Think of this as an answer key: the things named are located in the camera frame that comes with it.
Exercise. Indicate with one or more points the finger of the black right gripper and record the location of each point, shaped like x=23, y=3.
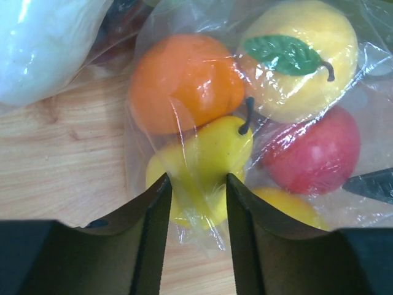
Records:
x=375, y=185

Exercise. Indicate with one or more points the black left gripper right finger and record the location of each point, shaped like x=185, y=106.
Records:
x=273, y=253

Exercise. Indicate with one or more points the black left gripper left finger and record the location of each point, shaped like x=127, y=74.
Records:
x=119, y=253

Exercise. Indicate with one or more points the fake yellow lemon from bag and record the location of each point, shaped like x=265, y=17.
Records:
x=291, y=205

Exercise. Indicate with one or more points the fake red peach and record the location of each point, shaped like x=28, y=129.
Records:
x=315, y=157

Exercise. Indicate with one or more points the clear zip bag with fruit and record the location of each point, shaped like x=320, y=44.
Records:
x=368, y=99

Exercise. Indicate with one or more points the fake yellow peach with leaf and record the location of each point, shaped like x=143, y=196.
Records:
x=297, y=59

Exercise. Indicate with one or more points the fake yellow pear in bag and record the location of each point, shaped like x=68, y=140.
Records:
x=199, y=166

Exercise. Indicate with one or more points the fake orange in zip bag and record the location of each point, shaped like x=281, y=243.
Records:
x=183, y=82

